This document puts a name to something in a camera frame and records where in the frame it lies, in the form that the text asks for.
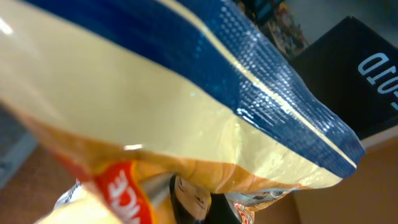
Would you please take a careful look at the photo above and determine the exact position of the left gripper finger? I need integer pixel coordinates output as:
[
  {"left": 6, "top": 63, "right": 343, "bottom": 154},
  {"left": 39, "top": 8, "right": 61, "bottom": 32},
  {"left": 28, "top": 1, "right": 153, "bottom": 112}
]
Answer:
[{"left": 205, "top": 194, "right": 241, "bottom": 224}]

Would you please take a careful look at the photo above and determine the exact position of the cream blue snack bag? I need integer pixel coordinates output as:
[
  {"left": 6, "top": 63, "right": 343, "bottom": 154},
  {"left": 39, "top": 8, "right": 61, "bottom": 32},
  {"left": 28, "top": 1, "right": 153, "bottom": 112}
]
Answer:
[{"left": 1, "top": 0, "right": 365, "bottom": 223}]

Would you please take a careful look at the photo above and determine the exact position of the orange tissue pack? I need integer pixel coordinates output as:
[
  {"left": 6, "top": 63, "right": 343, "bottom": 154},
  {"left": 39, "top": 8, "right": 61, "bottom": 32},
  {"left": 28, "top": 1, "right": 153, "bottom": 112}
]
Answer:
[{"left": 224, "top": 189, "right": 291, "bottom": 224}]

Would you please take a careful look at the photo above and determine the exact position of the black printed box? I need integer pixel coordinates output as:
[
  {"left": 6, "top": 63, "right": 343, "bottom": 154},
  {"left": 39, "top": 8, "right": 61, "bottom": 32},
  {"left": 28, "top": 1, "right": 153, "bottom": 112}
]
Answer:
[{"left": 290, "top": 17, "right": 397, "bottom": 139}]

